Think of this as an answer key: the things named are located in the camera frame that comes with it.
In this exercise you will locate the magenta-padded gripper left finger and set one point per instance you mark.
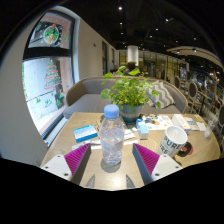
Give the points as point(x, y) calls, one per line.
point(77, 159)

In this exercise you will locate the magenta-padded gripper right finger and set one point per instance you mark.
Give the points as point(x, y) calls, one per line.
point(146, 159)

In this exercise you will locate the clear blue-capped water bottle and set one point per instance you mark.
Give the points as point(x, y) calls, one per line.
point(111, 136)

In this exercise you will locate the blue and white tissue pack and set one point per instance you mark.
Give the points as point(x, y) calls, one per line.
point(85, 132)

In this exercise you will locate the small light blue box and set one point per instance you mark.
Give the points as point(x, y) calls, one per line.
point(142, 130)

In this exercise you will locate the white printed mug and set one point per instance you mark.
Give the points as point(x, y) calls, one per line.
point(171, 141)

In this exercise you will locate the printed paper placemat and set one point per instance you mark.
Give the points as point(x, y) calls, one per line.
point(157, 122)

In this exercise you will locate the white booklet with orange edge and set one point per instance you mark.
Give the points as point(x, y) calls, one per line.
point(181, 122)

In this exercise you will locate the grey curved sofa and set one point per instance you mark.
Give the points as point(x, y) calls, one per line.
point(86, 100)

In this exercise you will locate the white paper napkin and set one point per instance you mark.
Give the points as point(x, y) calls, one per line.
point(201, 126)

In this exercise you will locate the grey chevron cushion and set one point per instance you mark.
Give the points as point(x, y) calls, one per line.
point(164, 95)

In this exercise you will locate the green potted plant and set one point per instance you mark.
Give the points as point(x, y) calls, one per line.
point(128, 91)

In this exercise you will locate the window with festive stickers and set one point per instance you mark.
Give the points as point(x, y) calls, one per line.
point(46, 90)

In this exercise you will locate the group of dining chairs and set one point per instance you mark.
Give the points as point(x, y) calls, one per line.
point(193, 93)

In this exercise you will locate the person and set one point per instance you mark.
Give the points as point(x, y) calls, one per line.
point(130, 66)

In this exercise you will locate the white round column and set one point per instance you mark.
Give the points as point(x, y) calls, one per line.
point(132, 55)

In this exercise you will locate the group of ceiling lights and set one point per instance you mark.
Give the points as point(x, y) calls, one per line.
point(120, 8)

